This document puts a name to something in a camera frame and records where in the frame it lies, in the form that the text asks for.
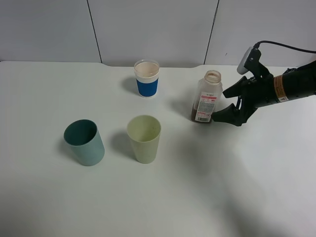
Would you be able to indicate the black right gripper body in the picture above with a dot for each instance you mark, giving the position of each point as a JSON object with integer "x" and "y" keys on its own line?
{"x": 258, "y": 90}

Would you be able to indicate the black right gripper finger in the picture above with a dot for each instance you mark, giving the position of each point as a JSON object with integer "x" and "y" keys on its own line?
{"x": 236, "y": 89}
{"x": 228, "y": 115}

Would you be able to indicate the clear plastic drink bottle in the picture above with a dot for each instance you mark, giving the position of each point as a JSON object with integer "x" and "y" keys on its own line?
{"x": 208, "y": 93}

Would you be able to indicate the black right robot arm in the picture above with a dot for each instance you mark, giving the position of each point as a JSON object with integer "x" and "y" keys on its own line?
{"x": 295, "y": 83}

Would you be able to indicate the pale green plastic cup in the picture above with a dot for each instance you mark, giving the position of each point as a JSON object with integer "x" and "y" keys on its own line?
{"x": 144, "y": 133}

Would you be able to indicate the blue sleeved paper cup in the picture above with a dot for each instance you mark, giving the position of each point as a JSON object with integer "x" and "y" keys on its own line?
{"x": 147, "y": 74}

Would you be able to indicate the teal plastic cup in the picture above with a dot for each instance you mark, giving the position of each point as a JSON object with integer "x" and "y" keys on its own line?
{"x": 84, "y": 140}

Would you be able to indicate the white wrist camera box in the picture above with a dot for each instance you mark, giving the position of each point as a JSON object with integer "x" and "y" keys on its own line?
{"x": 245, "y": 60}

